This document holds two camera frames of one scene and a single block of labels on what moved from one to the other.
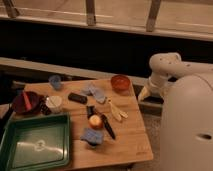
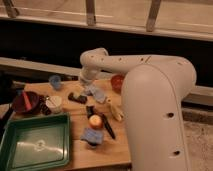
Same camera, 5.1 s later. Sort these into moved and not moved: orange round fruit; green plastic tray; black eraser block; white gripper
Moved: white gripper
Not moved: green plastic tray; orange round fruit; black eraser block
